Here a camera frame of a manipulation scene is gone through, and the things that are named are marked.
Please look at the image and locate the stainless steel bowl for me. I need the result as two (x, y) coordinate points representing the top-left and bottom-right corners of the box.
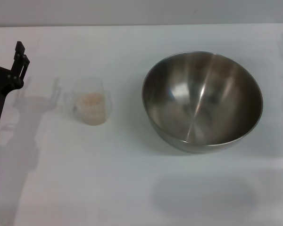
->
(141, 50), (264, 155)

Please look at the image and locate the clear plastic measuring cup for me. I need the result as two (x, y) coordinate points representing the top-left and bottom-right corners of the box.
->
(63, 77), (114, 127)

